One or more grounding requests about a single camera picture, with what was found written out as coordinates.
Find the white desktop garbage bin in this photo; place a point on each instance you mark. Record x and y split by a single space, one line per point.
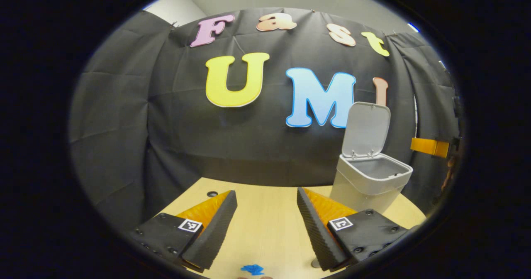
356 187

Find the silver pop can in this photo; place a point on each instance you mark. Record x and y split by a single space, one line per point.
315 263

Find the wooden desktop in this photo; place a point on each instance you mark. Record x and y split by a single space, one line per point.
265 229

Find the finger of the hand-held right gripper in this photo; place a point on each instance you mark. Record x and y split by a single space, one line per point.
429 147

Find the blue paper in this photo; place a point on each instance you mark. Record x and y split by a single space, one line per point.
252 269

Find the black desk grommet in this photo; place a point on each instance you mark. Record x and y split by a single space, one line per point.
212 194

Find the ceiling light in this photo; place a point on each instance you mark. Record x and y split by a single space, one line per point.
414 27

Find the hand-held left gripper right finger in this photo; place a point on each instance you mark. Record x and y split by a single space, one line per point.
317 229

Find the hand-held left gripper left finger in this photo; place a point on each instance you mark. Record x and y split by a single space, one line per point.
215 229

